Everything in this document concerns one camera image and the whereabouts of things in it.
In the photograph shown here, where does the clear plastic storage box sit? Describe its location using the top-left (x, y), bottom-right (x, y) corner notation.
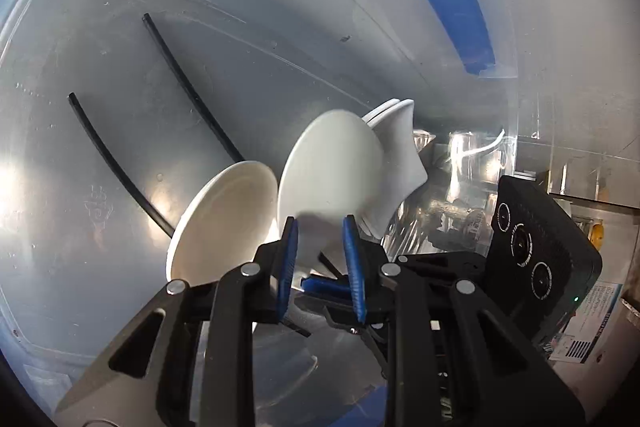
top-left (0, 0), bottom-right (640, 427)

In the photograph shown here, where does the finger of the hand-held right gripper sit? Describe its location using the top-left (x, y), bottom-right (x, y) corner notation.
top-left (300, 274), bottom-right (388, 358)

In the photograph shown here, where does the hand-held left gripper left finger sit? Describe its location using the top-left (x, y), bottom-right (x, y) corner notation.
top-left (54, 216), bottom-right (301, 427)

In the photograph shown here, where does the white ceramic soup spoon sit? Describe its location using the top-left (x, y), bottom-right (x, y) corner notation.
top-left (361, 98), bottom-right (429, 238)

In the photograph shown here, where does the white rice spoon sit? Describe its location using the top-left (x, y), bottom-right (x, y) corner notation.
top-left (166, 160), bottom-right (278, 288)
top-left (277, 109), bottom-right (385, 278)

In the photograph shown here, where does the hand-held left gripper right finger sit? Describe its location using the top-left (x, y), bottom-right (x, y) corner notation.
top-left (341, 214), bottom-right (587, 427)

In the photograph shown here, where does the printed paper sheet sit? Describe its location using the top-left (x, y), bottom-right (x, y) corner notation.
top-left (547, 282), bottom-right (623, 365)

